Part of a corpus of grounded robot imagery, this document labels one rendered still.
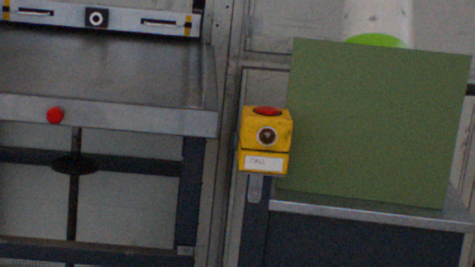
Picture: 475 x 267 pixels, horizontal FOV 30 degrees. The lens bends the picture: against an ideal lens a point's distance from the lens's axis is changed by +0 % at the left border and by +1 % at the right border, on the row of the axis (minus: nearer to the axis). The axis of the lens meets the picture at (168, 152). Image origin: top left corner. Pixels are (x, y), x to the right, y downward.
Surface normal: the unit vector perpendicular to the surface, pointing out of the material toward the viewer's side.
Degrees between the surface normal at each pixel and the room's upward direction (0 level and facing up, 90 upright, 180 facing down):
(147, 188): 90
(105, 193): 90
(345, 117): 90
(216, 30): 90
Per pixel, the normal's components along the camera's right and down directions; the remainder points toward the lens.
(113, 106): -0.03, 0.30
